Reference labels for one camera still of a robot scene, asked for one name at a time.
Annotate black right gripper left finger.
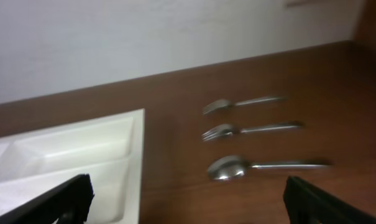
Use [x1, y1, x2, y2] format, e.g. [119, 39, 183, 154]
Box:
[0, 174, 94, 224]

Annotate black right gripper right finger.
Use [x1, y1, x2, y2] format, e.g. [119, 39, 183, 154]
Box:
[283, 176, 376, 224]

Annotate large silver spoon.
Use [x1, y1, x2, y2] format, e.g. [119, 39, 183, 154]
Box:
[207, 156, 332, 181]

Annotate silver fork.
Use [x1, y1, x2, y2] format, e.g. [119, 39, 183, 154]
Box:
[203, 96, 286, 114]
[201, 121, 304, 141]

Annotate white plastic cutlery tray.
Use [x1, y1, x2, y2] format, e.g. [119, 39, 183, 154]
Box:
[0, 109, 145, 224]

